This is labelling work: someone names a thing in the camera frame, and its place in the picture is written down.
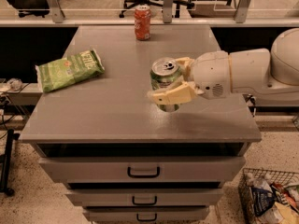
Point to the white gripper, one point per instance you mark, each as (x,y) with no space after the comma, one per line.
(211,75)

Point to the green soda can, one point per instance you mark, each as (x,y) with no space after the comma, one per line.
(164,72)

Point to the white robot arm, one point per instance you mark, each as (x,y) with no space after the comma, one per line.
(269,74)

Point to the red coke can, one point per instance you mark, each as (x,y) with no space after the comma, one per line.
(142,22)

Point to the black office chair centre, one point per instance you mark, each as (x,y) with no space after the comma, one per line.
(170,8)

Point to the grey drawer cabinet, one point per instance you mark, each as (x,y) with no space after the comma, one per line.
(111,115)

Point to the green chip bag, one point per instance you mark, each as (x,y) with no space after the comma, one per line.
(69,70)

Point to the snack packages in basket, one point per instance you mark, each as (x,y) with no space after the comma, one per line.
(273,203)

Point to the clutter on left shelf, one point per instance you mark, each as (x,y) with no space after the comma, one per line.
(14,84)

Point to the black stand at left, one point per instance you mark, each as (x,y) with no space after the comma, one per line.
(5,163)

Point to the middle drawer with black handle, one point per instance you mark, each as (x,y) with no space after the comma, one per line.
(143,197)

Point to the drawer with black handle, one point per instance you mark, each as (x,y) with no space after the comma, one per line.
(142,169)
(143,197)
(145,214)

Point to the wire basket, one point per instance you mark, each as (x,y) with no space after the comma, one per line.
(282,177)

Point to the top drawer with black handle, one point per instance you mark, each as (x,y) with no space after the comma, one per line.
(142,169)

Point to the bottom drawer with black handle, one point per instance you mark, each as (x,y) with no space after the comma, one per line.
(145,214)

